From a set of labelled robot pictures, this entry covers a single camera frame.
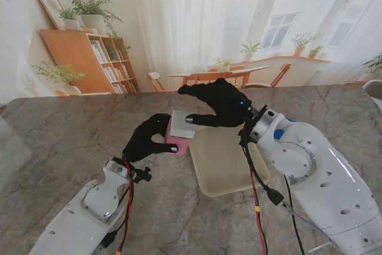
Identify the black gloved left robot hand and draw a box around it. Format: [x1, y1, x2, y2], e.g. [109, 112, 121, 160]
[121, 113, 180, 163]

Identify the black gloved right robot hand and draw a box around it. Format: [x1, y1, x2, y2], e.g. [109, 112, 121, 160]
[177, 78, 253, 129]

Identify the pink square jar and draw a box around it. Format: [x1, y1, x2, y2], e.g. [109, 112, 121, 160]
[164, 120, 194, 156]

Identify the white square jar lid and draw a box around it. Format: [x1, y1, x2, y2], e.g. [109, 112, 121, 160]
[169, 109, 198, 139]

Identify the cream baking tray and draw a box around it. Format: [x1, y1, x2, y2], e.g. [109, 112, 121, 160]
[189, 125, 272, 198]

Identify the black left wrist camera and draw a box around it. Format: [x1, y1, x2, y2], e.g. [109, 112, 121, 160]
[133, 165, 153, 183]

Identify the red left arm cable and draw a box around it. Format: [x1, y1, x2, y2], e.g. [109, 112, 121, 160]
[116, 159, 135, 255]

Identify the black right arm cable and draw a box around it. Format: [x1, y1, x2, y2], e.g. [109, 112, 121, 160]
[238, 120, 307, 255]

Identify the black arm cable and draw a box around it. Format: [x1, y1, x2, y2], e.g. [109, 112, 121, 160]
[238, 120, 307, 255]
[101, 177, 135, 250]

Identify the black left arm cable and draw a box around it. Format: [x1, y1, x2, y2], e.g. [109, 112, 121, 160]
[101, 177, 135, 250]

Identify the thin grey cable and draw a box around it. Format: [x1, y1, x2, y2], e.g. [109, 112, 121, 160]
[280, 202, 341, 253]

